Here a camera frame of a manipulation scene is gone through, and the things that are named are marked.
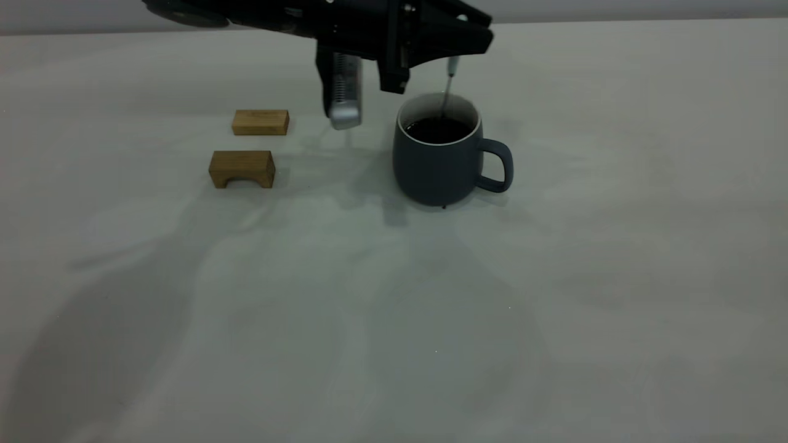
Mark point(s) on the dark grey ceramic mug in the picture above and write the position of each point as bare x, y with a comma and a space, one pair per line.
437, 172

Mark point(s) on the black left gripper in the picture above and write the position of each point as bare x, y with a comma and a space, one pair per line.
369, 27

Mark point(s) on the arched wooden block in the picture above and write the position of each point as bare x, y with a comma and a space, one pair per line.
241, 163

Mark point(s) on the flat rectangular wooden block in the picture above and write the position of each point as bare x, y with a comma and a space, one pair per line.
260, 122

